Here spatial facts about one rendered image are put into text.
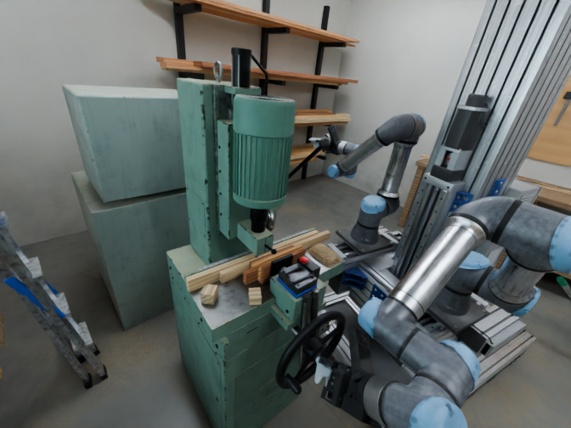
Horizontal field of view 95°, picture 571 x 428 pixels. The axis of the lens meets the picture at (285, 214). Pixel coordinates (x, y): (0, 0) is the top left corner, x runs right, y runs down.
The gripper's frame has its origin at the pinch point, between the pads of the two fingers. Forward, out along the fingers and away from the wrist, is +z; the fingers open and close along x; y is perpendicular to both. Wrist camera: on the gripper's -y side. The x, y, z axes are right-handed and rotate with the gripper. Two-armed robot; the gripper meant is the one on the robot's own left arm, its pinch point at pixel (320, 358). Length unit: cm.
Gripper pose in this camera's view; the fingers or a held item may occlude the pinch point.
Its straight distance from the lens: 79.7
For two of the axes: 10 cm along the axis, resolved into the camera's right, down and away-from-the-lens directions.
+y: -3.8, 8.2, -4.2
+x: 8.1, 5.2, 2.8
